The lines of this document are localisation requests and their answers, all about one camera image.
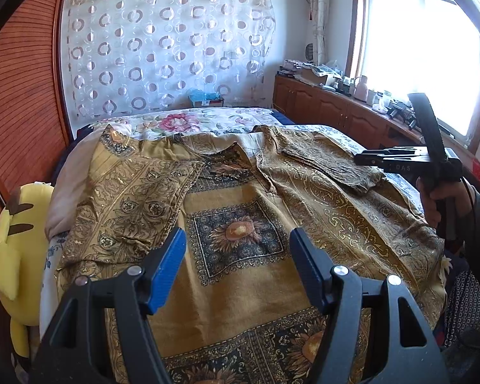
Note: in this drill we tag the wooden slatted wardrobe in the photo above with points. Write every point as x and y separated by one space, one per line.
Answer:
24 88

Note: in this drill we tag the lace curtain with circles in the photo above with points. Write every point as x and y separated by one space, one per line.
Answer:
164 48

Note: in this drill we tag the white plastic containers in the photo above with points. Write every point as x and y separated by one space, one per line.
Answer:
380 100

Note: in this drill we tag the person's dotted clothing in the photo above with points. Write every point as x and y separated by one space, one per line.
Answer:
470 304

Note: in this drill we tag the person's right hand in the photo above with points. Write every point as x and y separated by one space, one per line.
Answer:
430 204

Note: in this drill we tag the blue floral quilt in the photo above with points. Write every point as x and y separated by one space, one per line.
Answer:
52 256

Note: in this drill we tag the pink floral blanket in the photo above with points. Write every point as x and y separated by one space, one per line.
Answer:
176 122

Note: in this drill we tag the black gadget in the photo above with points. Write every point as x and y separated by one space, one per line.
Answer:
402 114

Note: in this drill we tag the patterned window curtain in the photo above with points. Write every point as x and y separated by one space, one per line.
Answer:
319 16

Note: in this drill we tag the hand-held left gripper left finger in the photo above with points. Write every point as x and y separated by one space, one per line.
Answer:
171 264

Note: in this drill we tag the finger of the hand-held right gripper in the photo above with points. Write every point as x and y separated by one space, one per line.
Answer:
384 152
370 161

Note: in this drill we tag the white thermos jug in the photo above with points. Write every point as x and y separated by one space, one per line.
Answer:
360 90

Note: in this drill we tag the white pillow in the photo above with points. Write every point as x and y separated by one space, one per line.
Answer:
70 184

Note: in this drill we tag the window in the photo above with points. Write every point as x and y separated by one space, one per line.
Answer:
416 48

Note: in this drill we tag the pile of papers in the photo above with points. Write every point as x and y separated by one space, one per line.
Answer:
308 70

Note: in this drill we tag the wooden cabinet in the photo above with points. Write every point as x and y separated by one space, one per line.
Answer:
324 104

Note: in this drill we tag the gold patterned shirt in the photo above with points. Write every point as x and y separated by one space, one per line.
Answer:
232 196

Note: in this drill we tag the yellow plush toy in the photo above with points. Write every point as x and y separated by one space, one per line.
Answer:
12 256

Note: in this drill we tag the cardboard box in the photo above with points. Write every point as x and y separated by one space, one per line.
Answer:
215 102

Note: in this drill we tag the dark round object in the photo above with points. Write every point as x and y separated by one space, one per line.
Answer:
311 52

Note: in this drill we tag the navy blanket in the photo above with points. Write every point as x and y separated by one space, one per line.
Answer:
288 119

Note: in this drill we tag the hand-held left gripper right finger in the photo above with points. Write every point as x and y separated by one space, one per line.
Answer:
307 268

